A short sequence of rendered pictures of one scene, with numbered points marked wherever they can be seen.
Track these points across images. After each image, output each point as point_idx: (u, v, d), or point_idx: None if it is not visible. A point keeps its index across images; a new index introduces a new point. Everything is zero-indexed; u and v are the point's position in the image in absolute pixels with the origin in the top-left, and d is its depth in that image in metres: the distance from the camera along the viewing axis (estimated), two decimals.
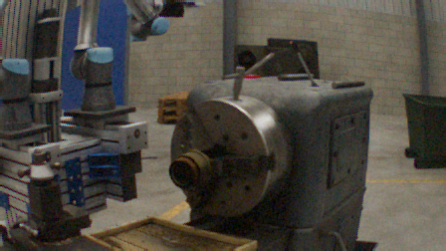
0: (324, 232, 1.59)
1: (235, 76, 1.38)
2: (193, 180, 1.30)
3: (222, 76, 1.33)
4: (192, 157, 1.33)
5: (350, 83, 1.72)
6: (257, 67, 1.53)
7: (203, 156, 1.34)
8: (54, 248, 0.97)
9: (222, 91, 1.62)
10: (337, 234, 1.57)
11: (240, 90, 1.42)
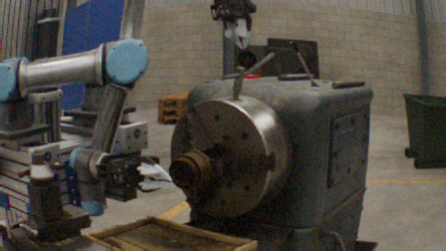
0: (324, 232, 1.59)
1: (235, 76, 1.38)
2: (193, 180, 1.30)
3: (222, 76, 1.33)
4: (192, 157, 1.33)
5: (350, 83, 1.72)
6: (257, 67, 1.53)
7: (203, 156, 1.34)
8: (54, 248, 0.97)
9: (222, 91, 1.62)
10: (337, 234, 1.57)
11: (240, 90, 1.42)
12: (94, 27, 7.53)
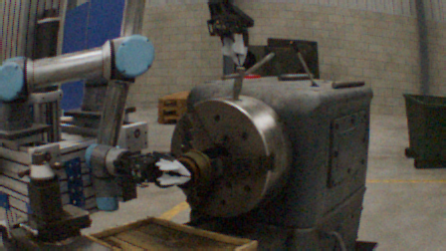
0: (324, 232, 1.59)
1: (235, 76, 1.38)
2: (193, 180, 1.30)
3: (222, 76, 1.33)
4: (192, 157, 1.33)
5: (350, 83, 1.72)
6: (257, 67, 1.53)
7: (203, 156, 1.34)
8: (54, 248, 0.97)
9: (222, 91, 1.62)
10: (337, 234, 1.57)
11: (240, 90, 1.42)
12: (94, 27, 7.53)
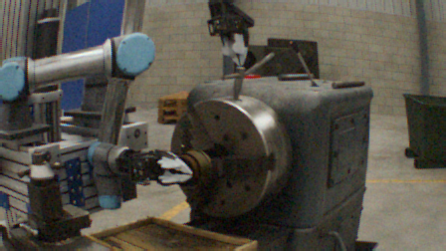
0: (324, 232, 1.59)
1: (235, 76, 1.38)
2: (192, 177, 1.31)
3: (222, 76, 1.33)
4: (194, 155, 1.33)
5: (350, 83, 1.72)
6: (257, 67, 1.53)
7: (204, 155, 1.35)
8: (54, 248, 0.97)
9: (222, 91, 1.62)
10: (337, 234, 1.57)
11: (240, 90, 1.42)
12: (94, 27, 7.53)
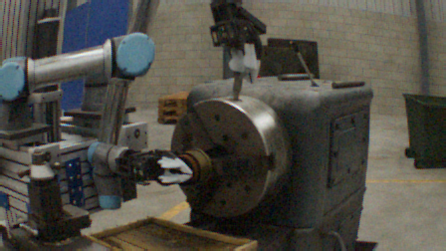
0: (324, 232, 1.59)
1: None
2: (192, 176, 1.31)
3: None
4: (193, 154, 1.33)
5: (350, 83, 1.72)
6: (242, 78, 1.30)
7: (204, 154, 1.35)
8: (54, 248, 0.97)
9: (222, 91, 1.62)
10: (337, 234, 1.57)
11: (233, 88, 1.43)
12: (94, 27, 7.53)
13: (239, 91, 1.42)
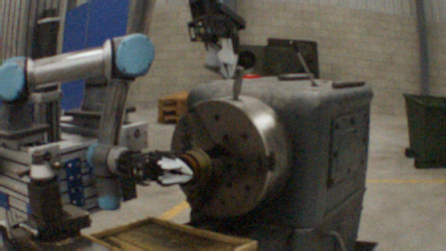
0: (324, 232, 1.59)
1: None
2: (192, 176, 1.31)
3: (252, 70, 1.51)
4: (193, 154, 1.33)
5: (350, 83, 1.72)
6: (221, 75, 1.31)
7: (204, 154, 1.35)
8: (54, 248, 0.97)
9: (222, 91, 1.62)
10: (337, 234, 1.57)
11: (233, 88, 1.44)
12: (94, 27, 7.53)
13: (237, 91, 1.42)
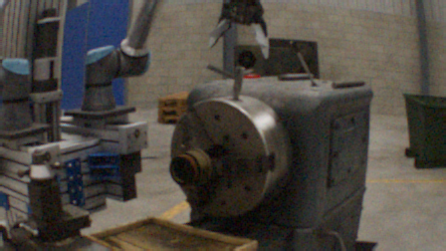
0: (324, 232, 1.59)
1: None
2: (192, 176, 1.31)
3: (252, 70, 1.51)
4: (193, 154, 1.33)
5: (350, 83, 1.72)
6: (222, 75, 1.31)
7: (204, 154, 1.35)
8: (54, 248, 0.97)
9: (222, 91, 1.62)
10: (337, 234, 1.57)
11: (233, 88, 1.44)
12: (94, 27, 7.53)
13: (238, 91, 1.42)
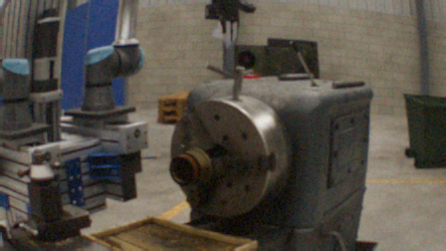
0: (324, 232, 1.59)
1: None
2: (192, 176, 1.31)
3: (252, 70, 1.51)
4: (193, 154, 1.33)
5: (350, 83, 1.72)
6: (222, 75, 1.31)
7: (204, 154, 1.35)
8: (54, 248, 0.97)
9: (222, 91, 1.62)
10: (337, 234, 1.57)
11: (233, 88, 1.44)
12: (94, 27, 7.53)
13: (238, 91, 1.42)
